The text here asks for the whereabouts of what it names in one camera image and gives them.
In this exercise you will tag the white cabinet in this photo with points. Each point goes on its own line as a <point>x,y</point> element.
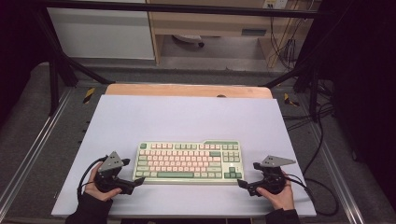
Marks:
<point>99,31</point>

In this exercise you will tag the light wooden desk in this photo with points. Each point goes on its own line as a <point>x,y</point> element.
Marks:
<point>211,23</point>

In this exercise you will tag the right yellow clamp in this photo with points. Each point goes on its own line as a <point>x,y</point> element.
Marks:
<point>290,100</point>

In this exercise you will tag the white power strip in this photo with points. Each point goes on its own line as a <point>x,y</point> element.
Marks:
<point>275,3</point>

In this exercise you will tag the person's right hand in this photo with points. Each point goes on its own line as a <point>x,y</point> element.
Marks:
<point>280,199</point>

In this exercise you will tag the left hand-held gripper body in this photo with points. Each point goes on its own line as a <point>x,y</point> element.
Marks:
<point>109,177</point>

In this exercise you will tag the person's left hand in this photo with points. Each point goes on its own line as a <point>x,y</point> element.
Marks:
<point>99,194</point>

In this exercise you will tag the green and pink keyboard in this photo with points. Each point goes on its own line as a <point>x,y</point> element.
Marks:
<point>186,161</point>

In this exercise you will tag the yellow clamp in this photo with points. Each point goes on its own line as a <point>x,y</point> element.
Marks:
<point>88,95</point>
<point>290,100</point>

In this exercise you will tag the aluminium rail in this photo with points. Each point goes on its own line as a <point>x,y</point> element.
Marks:
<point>34,149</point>
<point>339,174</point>

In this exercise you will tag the left yellow clamp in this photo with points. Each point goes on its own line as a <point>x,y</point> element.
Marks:
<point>88,95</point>

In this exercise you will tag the wooden table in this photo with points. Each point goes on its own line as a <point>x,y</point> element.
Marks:
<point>186,90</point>

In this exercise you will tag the black metal crossbar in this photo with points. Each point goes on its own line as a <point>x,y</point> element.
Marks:
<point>186,8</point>

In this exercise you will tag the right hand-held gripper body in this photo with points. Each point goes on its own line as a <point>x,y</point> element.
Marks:
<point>272,177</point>

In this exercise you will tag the office chair base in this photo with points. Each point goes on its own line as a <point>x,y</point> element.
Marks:
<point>188,39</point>

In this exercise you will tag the black metal stand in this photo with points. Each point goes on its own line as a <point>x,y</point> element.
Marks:
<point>62,68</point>
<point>306,77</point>

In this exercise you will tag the white board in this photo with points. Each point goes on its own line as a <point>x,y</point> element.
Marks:
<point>186,121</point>

